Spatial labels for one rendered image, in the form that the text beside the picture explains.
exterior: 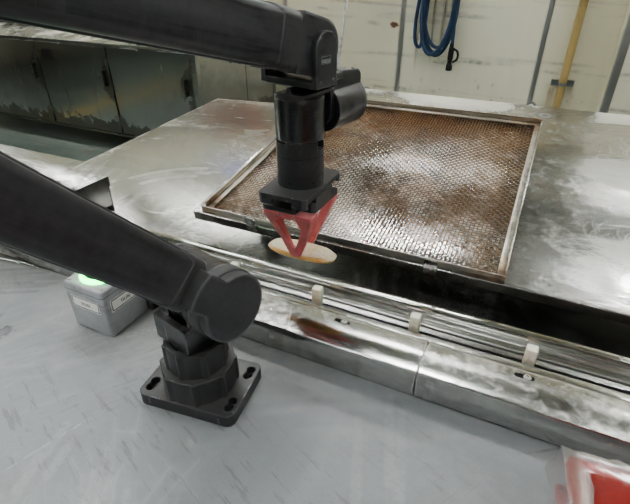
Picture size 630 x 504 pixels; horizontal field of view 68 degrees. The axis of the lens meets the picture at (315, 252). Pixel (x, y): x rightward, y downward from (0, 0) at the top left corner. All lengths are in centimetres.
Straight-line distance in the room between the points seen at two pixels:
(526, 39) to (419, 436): 384
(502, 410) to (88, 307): 53
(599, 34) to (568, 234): 347
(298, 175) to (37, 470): 41
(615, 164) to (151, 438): 86
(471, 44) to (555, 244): 357
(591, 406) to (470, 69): 384
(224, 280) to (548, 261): 46
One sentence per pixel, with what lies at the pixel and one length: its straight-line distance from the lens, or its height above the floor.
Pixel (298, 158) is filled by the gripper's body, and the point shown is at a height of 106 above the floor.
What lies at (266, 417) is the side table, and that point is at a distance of 56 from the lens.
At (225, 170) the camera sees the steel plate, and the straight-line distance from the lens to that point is 120.
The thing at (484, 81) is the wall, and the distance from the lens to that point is 428.
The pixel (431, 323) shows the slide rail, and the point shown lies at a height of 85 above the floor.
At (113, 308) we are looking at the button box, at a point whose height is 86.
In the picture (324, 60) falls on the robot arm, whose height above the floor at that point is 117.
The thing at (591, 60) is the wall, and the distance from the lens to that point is 423.
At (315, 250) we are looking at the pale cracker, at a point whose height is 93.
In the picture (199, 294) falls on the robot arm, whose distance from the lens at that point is 45.
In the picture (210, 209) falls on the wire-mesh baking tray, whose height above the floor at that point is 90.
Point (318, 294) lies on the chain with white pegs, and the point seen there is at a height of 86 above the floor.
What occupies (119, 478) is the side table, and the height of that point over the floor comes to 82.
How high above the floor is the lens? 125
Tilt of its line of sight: 31 degrees down
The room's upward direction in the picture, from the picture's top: straight up
